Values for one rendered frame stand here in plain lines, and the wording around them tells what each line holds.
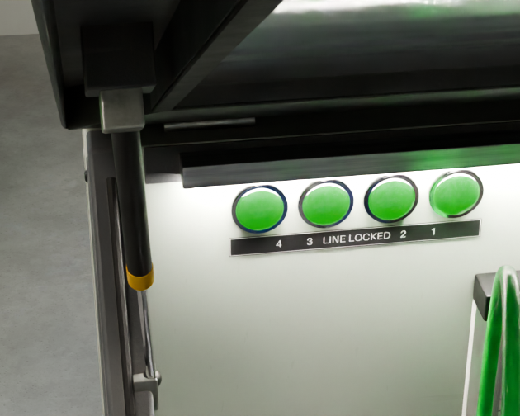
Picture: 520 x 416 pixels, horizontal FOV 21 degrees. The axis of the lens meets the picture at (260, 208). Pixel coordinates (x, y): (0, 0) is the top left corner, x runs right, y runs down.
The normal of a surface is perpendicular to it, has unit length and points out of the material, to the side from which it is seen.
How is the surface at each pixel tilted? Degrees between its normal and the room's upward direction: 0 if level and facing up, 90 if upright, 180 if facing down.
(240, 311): 90
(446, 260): 90
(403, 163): 90
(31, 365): 0
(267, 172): 90
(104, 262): 43
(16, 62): 0
